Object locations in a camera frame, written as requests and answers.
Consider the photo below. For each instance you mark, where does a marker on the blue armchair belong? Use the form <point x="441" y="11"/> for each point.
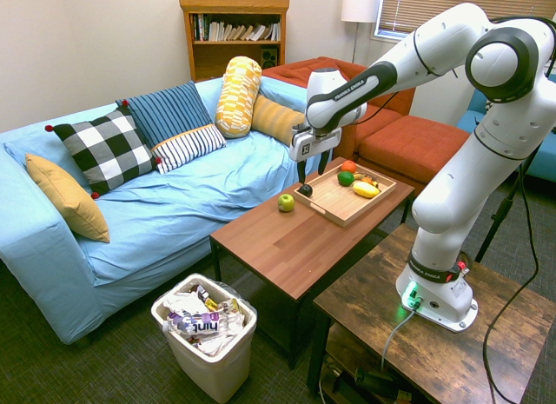
<point x="543" y="156"/>

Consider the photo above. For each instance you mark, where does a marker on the light blue sofa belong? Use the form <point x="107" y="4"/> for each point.
<point x="174" y="213"/>

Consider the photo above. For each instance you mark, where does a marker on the wooden window blinds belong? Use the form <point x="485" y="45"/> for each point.
<point x="434" y="8"/>

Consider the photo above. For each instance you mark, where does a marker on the black speaker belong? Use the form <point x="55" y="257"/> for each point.
<point x="269" y="57"/>

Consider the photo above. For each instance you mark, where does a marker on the yellow lemon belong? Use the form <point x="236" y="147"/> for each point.
<point x="366" y="189"/>

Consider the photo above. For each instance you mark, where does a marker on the yellow patterned bolster pillow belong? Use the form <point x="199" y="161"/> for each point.
<point x="238" y="97"/>

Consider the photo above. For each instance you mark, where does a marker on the green apple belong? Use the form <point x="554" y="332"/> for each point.
<point x="286" y="203"/>

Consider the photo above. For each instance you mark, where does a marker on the green lime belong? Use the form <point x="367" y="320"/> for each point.
<point x="346" y="178"/>

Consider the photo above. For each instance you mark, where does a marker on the orange sofa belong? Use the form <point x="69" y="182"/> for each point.
<point x="382" y="117"/>

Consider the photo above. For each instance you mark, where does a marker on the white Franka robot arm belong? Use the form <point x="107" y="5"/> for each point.
<point x="452" y="182"/>

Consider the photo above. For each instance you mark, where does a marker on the white navy striped pillow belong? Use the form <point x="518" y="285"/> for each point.
<point x="191" y="147"/>

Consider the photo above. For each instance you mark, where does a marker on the white trash bin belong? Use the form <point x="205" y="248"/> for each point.
<point x="217" y="369"/>

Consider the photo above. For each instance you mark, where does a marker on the rustic dark wood table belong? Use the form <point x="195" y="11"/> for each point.
<point x="438" y="347"/>

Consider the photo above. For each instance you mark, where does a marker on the small orange toy fruit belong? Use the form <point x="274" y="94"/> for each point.
<point x="369" y="181"/>

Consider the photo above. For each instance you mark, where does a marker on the blue striped pillow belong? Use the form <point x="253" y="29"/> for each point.
<point x="167" y="110"/>

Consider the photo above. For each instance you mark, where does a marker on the black device under table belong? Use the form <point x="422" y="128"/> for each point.
<point x="373" y="378"/>

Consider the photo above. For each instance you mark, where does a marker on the wooden serving tray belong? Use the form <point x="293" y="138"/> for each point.
<point x="341" y="204"/>

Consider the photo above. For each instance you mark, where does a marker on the plain mustard pillow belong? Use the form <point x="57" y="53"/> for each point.
<point x="69" y="200"/>

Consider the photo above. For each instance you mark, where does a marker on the orange ottoman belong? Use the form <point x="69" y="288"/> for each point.
<point x="412" y="145"/>

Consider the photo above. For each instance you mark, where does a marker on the mustard striped pillow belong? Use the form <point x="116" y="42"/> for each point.
<point x="276" y="119"/>

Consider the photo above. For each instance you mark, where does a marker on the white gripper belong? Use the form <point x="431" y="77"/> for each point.
<point x="313" y="142"/>

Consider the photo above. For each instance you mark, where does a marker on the brown wooden coffee table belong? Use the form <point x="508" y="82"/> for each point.
<point x="299" y="247"/>

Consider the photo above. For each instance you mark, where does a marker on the wooden bookshelf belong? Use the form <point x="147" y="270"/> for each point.
<point x="234" y="6"/>

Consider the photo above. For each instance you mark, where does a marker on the black white checkered pillow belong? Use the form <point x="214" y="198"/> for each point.
<point x="106" y="150"/>

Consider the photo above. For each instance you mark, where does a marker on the crumpled hint packaging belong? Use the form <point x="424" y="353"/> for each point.
<point x="204" y="323"/>

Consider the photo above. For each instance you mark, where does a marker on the white floor lamp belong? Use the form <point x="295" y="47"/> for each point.
<point x="359" y="8"/>

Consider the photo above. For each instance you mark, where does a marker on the row of books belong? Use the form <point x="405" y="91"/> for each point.
<point x="236" y="31"/>

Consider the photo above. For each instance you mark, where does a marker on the small yellow toy banana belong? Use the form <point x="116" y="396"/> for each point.
<point x="360" y="176"/>

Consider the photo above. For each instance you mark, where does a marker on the black tripod stand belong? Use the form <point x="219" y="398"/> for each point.
<point x="499" y="213"/>

